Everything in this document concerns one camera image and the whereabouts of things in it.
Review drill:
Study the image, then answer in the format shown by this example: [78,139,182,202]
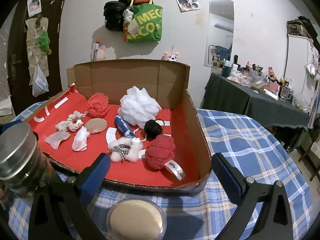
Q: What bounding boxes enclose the white cloth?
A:
[72,126,90,152]

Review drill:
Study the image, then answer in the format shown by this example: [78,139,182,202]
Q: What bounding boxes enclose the white gauze pad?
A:
[44,131,71,150]

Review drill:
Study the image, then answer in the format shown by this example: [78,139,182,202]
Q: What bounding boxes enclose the cream chunky knit scrunchie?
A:
[55,111,87,132]

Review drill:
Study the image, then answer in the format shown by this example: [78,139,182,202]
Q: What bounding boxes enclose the white fluffy bunny keychain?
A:
[108,137,143,163]

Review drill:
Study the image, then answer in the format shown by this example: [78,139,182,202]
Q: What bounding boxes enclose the tan round powder puff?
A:
[85,118,107,134]

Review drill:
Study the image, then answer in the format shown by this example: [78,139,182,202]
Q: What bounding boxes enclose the blue and white sock roll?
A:
[114,115,136,138]

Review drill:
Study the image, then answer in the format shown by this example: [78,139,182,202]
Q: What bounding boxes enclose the coral red bath pouf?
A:
[87,93,108,118]

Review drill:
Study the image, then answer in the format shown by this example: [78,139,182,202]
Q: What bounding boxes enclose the red knitted bunny plush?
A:
[145,134,185,181]

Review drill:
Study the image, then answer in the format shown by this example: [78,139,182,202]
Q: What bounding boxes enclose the black pom pom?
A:
[144,120,163,140]

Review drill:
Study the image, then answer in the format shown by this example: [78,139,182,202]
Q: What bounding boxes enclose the white mesh bath pouf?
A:
[118,86,162,129]

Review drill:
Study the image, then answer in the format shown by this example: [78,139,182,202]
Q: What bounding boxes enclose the tall glass jar dark contents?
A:
[1,122,56,199]

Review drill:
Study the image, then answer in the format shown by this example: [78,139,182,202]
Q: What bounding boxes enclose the small glass jar gold contents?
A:
[106,198,167,239]

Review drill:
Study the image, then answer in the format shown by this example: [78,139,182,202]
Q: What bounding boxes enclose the white plastic bag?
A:
[32,64,49,97]

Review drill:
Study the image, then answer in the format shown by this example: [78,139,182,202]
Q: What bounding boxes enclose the cardboard box red lining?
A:
[26,59,211,195]

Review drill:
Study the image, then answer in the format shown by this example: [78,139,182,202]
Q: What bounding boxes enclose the dark green covered side table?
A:
[199,73,311,151]

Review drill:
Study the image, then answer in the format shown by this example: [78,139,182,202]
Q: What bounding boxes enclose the white wardrobe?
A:
[284,35,317,104]

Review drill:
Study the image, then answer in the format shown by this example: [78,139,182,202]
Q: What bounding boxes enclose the green dinosaur toy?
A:
[39,31,52,55]

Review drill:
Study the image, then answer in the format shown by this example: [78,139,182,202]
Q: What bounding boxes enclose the orange tipped stick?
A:
[93,38,100,61]

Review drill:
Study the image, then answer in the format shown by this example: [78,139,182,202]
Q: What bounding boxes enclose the pink horned plush toy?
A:
[161,52,179,62]

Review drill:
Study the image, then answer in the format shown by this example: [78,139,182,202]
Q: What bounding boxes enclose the green tote bag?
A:
[123,0,163,44]

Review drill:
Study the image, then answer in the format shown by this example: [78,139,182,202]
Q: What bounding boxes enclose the dark wooden door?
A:
[8,0,65,114]

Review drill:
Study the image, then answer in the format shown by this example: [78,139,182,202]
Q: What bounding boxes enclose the wall mirror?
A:
[204,0,234,68]

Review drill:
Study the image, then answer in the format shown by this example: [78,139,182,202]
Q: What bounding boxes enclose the black bag on wall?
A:
[103,0,131,32]

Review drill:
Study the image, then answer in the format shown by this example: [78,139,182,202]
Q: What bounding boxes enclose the photo poster on wall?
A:
[176,0,200,12]

